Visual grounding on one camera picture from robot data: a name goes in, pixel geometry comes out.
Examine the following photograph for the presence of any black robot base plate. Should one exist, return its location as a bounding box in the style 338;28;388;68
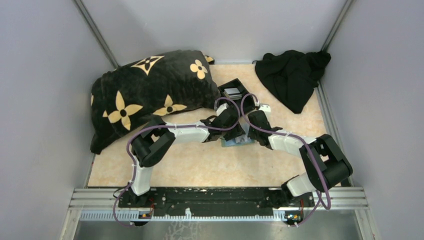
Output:
118;187;315;217

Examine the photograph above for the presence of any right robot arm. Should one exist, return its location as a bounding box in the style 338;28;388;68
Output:
247;105;353;206

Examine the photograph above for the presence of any aluminium front frame rail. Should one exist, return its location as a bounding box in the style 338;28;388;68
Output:
69;187;369;222

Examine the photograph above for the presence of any black plastic card tray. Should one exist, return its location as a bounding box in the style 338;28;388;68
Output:
218;78;256;114

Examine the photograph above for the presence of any black floral patterned blanket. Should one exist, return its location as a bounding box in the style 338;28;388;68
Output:
90;50;220;155

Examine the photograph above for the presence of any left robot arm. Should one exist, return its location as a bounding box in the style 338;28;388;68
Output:
126;102;241;207

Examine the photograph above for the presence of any black crumpled cloth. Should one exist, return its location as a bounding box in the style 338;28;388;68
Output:
254;50;332;114

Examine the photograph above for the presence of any stack of white cards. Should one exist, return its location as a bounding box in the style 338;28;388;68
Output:
223;87;243;101

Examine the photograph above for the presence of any green leather card holder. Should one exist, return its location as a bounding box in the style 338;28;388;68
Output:
221;123;256;148

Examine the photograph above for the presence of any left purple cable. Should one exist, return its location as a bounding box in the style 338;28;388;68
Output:
112;96;242;229

